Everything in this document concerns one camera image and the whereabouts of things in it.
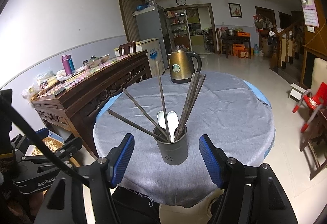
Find framed picture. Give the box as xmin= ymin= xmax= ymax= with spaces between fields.
xmin=228 ymin=3 xmax=242 ymax=18

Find white chest freezer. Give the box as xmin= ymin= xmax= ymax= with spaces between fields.
xmin=114 ymin=37 xmax=169 ymax=78

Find carved wooden sideboard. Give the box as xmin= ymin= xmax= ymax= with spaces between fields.
xmin=32 ymin=50 xmax=152 ymax=160

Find dark wooden table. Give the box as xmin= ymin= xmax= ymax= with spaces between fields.
xmin=218 ymin=32 xmax=252 ymax=59

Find white step stool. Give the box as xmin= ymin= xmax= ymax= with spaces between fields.
xmin=288 ymin=83 xmax=307 ymax=100

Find red child chair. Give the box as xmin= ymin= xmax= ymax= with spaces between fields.
xmin=292 ymin=85 xmax=327 ymax=134

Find beige armchair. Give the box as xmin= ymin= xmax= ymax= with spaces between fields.
xmin=309 ymin=57 xmax=327 ymax=92

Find wall calendar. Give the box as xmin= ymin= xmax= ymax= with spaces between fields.
xmin=296 ymin=0 xmax=320 ymax=28

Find pot with glass lid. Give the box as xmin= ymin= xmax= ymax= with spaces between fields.
xmin=88 ymin=56 xmax=103 ymax=66

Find brown wooden door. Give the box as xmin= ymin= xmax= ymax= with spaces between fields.
xmin=116 ymin=0 xmax=146 ymax=47

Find purple water bottle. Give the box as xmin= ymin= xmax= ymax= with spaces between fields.
xmin=61 ymin=54 xmax=72 ymax=76

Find blue plastic tub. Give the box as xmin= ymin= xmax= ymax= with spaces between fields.
xmin=33 ymin=127 xmax=65 ymax=157

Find pile of food packets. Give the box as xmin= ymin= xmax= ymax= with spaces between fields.
xmin=22 ymin=69 xmax=67 ymax=102

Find kitchen shelving unit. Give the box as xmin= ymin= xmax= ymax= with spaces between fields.
xmin=163 ymin=4 xmax=216 ymax=55

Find wooden dining chair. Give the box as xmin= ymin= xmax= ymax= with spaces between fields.
xmin=118 ymin=41 xmax=137 ymax=56

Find person's legs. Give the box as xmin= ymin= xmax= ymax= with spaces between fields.
xmin=112 ymin=186 xmax=225 ymax=224

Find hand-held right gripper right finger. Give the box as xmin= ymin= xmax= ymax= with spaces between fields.
xmin=199 ymin=134 xmax=298 ymax=224

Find grey tablecloth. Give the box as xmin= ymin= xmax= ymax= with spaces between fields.
xmin=93 ymin=71 xmax=276 ymax=208

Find checkered table mat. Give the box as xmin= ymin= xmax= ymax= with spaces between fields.
xmin=38 ymin=53 xmax=138 ymax=97

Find orange cardboard boxes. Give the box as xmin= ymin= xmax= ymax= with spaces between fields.
xmin=232 ymin=43 xmax=249 ymax=58

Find bronze electric kettle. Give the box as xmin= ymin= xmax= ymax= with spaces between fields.
xmin=167 ymin=45 xmax=202 ymax=84

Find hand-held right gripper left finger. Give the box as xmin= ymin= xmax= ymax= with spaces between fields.
xmin=34 ymin=133 xmax=135 ymax=224

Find dark wooden chair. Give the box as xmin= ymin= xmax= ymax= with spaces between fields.
xmin=299 ymin=109 xmax=327 ymax=181

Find blue table cover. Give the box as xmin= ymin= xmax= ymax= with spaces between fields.
xmin=96 ymin=80 xmax=276 ymax=160

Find grey refrigerator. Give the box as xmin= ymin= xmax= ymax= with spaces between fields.
xmin=132 ymin=4 xmax=171 ymax=69

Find set of dark chopsticks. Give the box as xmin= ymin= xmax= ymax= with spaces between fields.
xmin=107 ymin=61 xmax=206 ymax=143

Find white plastic spoon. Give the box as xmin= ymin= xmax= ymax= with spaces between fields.
xmin=157 ymin=111 xmax=167 ymax=130
xmin=167 ymin=111 xmax=179 ymax=143

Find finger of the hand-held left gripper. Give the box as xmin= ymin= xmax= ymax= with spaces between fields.
xmin=54 ymin=137 xmax=83 ymax=163

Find wooden stair railing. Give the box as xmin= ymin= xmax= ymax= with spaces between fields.
xmin=269 ymin=18 xmax=307 ymax=71

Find metal utensil holder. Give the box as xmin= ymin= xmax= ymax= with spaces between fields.
xmin=153 ymin=124 xmax=188 ymax=165

